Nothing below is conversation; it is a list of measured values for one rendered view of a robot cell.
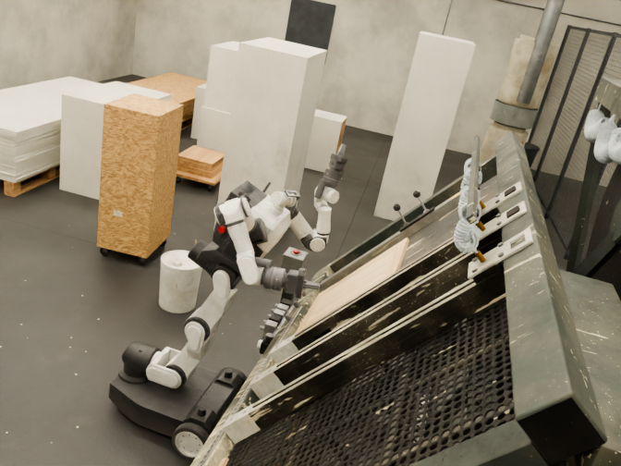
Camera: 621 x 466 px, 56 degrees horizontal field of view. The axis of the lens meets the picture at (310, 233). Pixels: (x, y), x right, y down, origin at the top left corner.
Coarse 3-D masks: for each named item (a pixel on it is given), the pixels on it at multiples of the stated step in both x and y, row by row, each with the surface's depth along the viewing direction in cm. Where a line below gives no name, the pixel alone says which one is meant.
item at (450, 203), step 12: (444, 204) 278; (456, 204) 276; (432, 216) 281; (408, 228) 286; (420, 228) 285; (384, 240) 296; (396, 240) 290; (372, 252) 296; (348, 264) 305; (360, 264) 300; (336, 276) 306; (324, 288) 310
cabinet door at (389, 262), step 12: (408, 240) 279; (384, 252) 284; (396, 252) 268; (372, 264) 281; (384, 264) 265; (396, 264) 250; (348, 276) 291; (360, 276) 276; (372, 276) 261; (384, 276) 247; (336, 288) 288; (348, 288) 272; (360, 288) 257; (324, 300) 283; (336, 300) 268; (312, 312) 279; (324, 312) 265; (300, 324) 275
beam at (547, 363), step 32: (512, 160) 235; (512, 224) 170; (544, 224) 178; (512, 256) 149; (544, 256) 142; (512, 288) 133; (544, 288) 123; (512, 320) 120; (544, 320) 112; (512, 352) 110; (544, 352) 102; (576, 352) 107; (512, 384) 101; (544, 384) 95; (576, 384) 93; (544, 416) 90; (576, 416) 89; (544, 448) 92; (576, 448) 91
